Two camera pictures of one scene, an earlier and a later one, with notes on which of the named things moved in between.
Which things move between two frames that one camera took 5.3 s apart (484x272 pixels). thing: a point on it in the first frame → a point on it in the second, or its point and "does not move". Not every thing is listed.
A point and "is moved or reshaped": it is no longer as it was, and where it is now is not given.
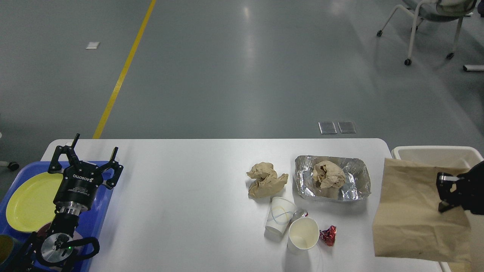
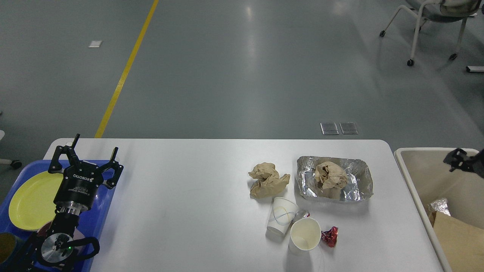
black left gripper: [76, 192] does not move
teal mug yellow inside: [8, 247] does not move
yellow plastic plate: [31, 205] does not move
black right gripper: [471, 195] → [457, 159]
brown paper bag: [407, 224] is moved or reshaped
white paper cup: [304, 234] does not move
